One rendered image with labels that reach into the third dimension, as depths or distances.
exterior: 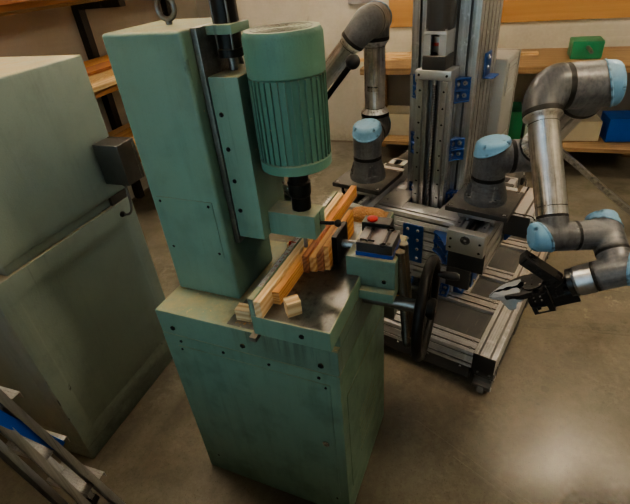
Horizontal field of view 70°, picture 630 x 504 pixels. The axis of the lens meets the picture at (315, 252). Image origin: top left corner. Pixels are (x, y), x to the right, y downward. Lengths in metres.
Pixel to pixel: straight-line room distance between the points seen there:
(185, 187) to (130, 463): 1.26
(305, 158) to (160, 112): 0.36
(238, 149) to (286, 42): 0.28
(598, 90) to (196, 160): 1.01
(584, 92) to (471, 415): 1.29
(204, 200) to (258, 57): 0.40
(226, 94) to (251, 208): 0.29
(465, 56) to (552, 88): 0.55
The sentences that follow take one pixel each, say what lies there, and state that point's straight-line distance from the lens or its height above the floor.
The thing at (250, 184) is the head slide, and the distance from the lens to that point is 1.15.
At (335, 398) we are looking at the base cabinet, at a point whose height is 0.62.
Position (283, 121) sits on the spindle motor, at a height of 1.33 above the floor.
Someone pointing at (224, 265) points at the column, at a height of 0.92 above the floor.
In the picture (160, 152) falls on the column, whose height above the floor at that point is 1.25.
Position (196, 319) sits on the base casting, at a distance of 1.33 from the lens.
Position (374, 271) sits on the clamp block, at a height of 0.92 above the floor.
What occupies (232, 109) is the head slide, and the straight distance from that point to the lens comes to 1.09.
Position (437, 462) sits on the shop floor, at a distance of 1.92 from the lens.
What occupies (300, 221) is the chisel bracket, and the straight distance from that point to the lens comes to 1.17.
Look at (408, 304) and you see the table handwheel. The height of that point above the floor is 0.82.
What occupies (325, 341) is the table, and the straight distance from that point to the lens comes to 1.07.
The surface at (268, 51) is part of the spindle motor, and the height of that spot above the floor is 1.47.
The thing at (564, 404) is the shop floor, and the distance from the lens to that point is 2.21.
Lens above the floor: 1.63
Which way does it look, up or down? 33 degrees down
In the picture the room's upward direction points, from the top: 6 degrees counter-clockwise
